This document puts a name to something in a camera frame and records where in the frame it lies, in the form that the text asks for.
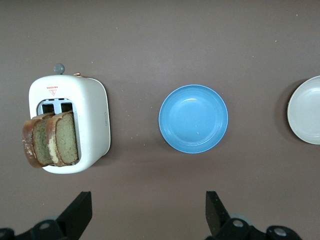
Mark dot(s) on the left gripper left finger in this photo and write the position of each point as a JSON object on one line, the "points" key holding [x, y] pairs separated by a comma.
{"points": [[75, 215]]}

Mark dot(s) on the blue round plate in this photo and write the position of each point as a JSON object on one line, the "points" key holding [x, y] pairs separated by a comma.
{"points": [[193, 120]]}

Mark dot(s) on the beige round plate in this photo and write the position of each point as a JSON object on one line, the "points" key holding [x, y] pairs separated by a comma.
{"points": [[307, 112]]}

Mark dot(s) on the brown toasted bread slice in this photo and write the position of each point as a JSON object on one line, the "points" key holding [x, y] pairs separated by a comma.
{"points": [[40, 142], [66, 140]]}

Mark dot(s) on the white two-slot toaster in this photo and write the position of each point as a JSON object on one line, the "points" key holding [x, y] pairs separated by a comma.
{"points": [[91, 112]]}

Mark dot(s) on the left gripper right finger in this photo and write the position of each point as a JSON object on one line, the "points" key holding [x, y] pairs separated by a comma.
{"points": [[217, 217]]}

